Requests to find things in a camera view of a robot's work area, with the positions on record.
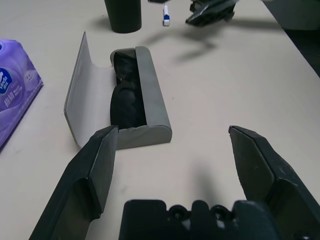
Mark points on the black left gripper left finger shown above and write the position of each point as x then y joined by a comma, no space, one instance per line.
95,175

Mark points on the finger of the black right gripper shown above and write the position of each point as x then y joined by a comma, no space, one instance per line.
210,16
212,3

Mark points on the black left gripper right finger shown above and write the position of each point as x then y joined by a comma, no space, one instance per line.
260,170

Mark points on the black sunglasses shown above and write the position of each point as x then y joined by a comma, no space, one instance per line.
125,100

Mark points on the white pen with blue cap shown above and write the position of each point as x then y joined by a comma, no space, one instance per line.
166,15

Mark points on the black plastic cup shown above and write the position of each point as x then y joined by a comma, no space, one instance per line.
125,17

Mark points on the grey open glasses case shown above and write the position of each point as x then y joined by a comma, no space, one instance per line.
155,100

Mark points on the purple tissue pack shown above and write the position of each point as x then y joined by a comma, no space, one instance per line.
15,87

